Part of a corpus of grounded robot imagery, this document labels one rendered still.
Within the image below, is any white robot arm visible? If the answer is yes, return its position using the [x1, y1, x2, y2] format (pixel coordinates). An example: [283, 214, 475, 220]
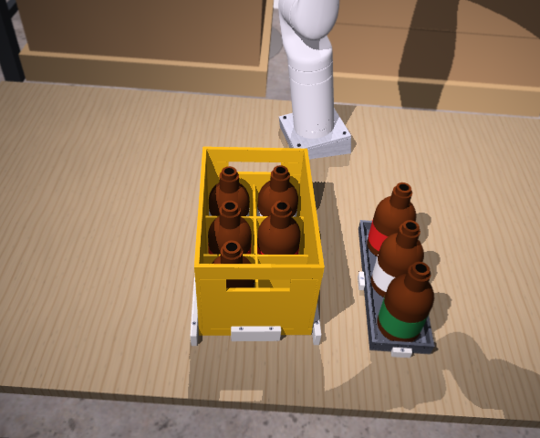
[278, 0, 339, 139]

